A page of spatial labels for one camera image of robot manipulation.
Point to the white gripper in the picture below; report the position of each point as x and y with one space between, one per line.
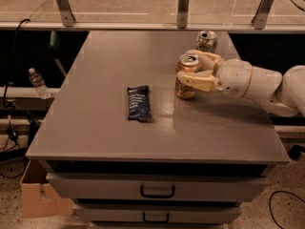
234 76

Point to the orange soda can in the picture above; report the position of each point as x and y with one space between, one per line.
187 63

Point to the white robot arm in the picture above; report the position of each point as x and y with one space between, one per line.
277 93

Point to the white green soda can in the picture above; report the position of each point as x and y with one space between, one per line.
206 41

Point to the dark blue snack bag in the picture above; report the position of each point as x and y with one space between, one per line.
139 104

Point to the grey drawer cabinet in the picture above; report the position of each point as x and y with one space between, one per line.
87 131

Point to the clear plastic water bottle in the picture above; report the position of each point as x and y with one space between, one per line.
39 84

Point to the brown cardboard box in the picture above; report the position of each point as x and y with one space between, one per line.
39 199

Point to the right metal railing bracket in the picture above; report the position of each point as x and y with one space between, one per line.
260 19

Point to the metal railing bracket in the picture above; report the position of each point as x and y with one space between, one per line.
182 14
65 12
260 19

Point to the middle metal railing bracket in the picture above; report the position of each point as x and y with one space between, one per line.
182 14

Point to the black top drawer handle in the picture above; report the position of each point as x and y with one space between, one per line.
157 192

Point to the black drawer handle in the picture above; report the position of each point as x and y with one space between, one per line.
157 192
156 218

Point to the green handled tool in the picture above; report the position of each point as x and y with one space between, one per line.
53 47

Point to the left metal railing bracket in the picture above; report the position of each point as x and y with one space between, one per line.
65 12

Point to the horizontal metal rail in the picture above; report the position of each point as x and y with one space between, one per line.
231 28

